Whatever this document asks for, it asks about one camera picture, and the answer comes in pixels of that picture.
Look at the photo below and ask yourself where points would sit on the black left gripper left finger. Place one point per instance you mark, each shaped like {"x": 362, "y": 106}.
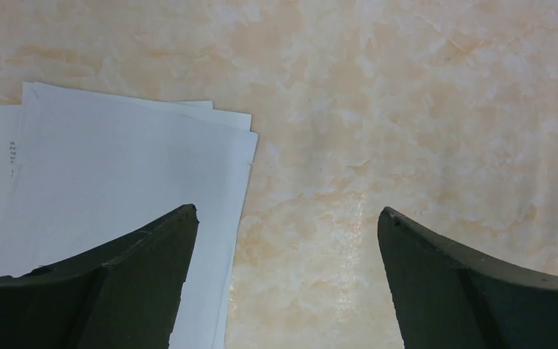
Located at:
{"x": 122, "y": 294}

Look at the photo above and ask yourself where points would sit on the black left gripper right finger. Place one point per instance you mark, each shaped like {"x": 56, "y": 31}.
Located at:
{"x": 449, "y": 295}

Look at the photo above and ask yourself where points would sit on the white paper stack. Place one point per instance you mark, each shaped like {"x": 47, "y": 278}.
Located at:
{"x": 79, "y": 168}

